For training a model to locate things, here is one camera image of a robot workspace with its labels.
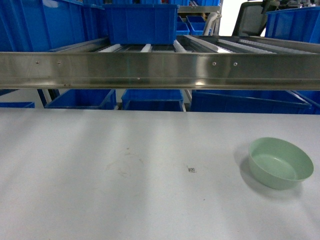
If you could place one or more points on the blue bin lower left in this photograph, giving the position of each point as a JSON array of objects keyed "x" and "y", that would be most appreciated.
[{"x": 88, "y": 99}]

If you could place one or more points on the black office chair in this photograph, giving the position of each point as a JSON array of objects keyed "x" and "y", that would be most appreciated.
[{"x": 252, "y": 18}]

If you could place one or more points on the blue bin on rollers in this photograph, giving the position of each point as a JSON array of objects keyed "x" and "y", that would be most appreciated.
[{"x": 137, "y": 24}]

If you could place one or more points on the large blue bin left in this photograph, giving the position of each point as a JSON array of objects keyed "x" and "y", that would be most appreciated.
[{"x": 43, "y": 25}]

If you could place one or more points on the blue bin lower right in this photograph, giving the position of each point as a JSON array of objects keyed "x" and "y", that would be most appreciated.
[{"x": 248, "y": 101}]

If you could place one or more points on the stainless steel shelf rack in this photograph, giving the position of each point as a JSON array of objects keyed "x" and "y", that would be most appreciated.
[{"x": 190, "y": 63}]

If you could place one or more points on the green plastic bowl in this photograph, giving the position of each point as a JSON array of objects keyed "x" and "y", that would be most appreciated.
[{"x": 278, "y": 164}]

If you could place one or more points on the blue bin lower middle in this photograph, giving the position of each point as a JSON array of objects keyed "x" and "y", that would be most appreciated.
[{"x": 153, "y": 100}]

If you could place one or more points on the blue bin upper right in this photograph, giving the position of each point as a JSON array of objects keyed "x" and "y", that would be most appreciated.
[{"x": 295, "y": 24}]

